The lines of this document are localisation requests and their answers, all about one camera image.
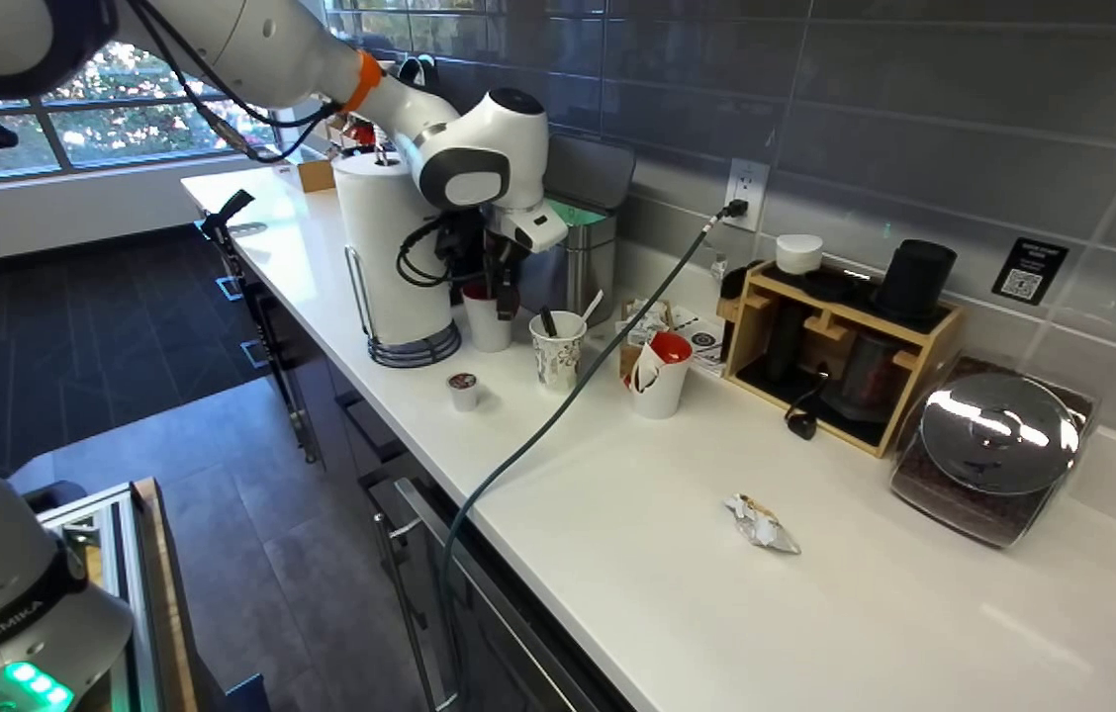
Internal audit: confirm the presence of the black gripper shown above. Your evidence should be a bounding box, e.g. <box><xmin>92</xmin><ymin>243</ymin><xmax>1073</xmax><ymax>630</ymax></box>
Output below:
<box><xmin>437</xmin><ymin>207</ymin><xmax>521</xmax><ymax>305</ymax></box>

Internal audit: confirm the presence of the brown patterned mug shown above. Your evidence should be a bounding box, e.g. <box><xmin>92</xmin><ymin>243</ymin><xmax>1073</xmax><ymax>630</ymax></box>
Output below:
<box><xmin>619</xmin><ymin>297</ymin><xmax>675</xmax><ymax>389</ymax></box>

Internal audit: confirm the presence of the white mug red inside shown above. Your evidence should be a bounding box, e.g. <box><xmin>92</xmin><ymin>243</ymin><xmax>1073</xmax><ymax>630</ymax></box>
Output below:
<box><xmin>627</xmin><ymin>327</ymin><xmax>702</xmax><ymax>425</ymax></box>

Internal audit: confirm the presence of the stainless steel canister box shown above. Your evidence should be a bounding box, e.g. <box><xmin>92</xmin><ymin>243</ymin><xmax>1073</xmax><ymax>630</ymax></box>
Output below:
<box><xmin>512</xmin><ymin>189</ymin><xmax>620</xmax><ymax>319</ymax></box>

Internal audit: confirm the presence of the white paper towel roll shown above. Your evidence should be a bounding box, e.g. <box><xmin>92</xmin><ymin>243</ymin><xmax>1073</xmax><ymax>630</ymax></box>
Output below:
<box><xmin>332</xmin><ymin>148</ymin><xmax>460</xmax><ymax>354</ymax></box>

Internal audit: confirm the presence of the small coffee pod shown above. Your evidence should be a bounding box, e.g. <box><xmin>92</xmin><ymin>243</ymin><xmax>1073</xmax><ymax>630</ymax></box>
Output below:
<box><xmin>443</xmin><ymin>368</ymin><xmax>486</xmax><ymax>417</ymax></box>

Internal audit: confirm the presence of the small cardboard box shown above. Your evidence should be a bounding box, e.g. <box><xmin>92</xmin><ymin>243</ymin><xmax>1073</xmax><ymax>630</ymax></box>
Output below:
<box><xmin>294</xmin><ymin>149</ymin><xmax>340</xmax><ymax>198</ymax></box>

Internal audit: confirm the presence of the dark base cabinet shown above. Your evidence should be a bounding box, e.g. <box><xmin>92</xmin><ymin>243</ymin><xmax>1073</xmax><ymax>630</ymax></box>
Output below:
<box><xmin>220</xmin><ymin>247</ymin><xmax>642</xmax><ymax>712</ymax></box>

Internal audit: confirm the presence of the small black tripod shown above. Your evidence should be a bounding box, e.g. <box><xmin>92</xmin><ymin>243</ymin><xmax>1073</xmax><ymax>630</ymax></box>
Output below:
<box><xmin>189</xmin><ymin>185</ymin><xmax>256</xmax><ymax>251</ymax></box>

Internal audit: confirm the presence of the small white cup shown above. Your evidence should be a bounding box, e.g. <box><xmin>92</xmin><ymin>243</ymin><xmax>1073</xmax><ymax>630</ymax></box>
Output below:
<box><xmin>770</xmin><ymin>231</ymin><xmax>827</xmax><ymax>281</ymax></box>

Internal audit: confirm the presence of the small black hanging object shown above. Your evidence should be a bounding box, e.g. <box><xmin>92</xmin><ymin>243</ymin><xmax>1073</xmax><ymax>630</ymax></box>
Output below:
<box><xmin>781</xmin><ymin>371</ymin><xmax>827</xmax><ymax>442</ymax></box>

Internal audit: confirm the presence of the crumpled plastic wrapper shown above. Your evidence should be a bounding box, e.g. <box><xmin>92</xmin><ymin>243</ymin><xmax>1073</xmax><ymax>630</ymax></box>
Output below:
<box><xmin>720</xmin><ymin>489</ymin><xmax>809</xmax><ymax>561</ymax></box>

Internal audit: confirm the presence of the wooden countertop organiser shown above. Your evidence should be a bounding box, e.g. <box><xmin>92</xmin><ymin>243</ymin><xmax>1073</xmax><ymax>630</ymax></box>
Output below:
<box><xmin>716</xmin><ymin>256</ymin><xmax>970</xmax><ymax>464</ymax></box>

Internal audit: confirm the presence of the round silver kitchen appliance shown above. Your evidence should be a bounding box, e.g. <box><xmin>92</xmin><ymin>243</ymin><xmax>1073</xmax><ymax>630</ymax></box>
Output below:
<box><xmin>887</xmin><ymin>358</ymin><xmax>1100</xmax><ymax>553</ymax></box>

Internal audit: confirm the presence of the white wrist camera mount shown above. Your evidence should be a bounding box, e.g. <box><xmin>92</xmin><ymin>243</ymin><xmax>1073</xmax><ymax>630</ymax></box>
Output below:
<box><xmin>508</xmin><ymin>201</ymin><xmax>573</xmax><ymax>256</ymax></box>

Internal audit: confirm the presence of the dark green power cable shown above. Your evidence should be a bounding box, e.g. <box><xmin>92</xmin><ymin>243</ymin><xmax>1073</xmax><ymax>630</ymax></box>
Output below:
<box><xmin>429</xmin><ymin>193</ymin><xmax>756</xmax><ymax>712</ymax></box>

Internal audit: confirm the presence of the white wall power outlet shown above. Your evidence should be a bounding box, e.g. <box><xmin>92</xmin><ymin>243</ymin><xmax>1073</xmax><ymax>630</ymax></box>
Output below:
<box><xmin>720</xmin><ymin>154</ymin><xmax>770</xmax><ymax>235</ymax></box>

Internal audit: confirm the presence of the aluminium frame cart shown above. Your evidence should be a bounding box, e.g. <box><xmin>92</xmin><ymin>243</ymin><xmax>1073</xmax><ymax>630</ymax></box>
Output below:
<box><xmin>33</xmin><ymin>475</ymin><xmax>211</xmax><ymax>712</ymax></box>

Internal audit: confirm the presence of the black and white wall sign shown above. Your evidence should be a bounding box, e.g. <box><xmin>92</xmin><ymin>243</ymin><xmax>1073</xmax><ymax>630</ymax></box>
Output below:
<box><xmin>991</xmin><ymin>235</ymin><xmax>1073</xmax><ymax>307</ymax></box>

